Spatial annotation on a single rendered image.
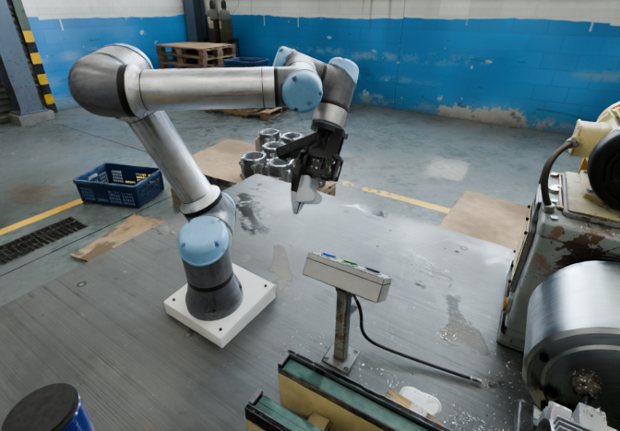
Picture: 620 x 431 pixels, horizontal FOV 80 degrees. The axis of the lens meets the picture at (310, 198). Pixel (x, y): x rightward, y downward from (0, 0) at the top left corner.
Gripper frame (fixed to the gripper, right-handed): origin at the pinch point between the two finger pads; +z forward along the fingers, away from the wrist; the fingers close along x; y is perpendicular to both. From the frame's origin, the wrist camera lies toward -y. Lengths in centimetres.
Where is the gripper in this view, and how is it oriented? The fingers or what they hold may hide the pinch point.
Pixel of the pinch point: (293, 208)
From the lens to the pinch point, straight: 84.8
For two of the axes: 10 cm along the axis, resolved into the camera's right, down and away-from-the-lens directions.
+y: 8.6, 2.4, -4.4
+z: -2.8, 9.6, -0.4
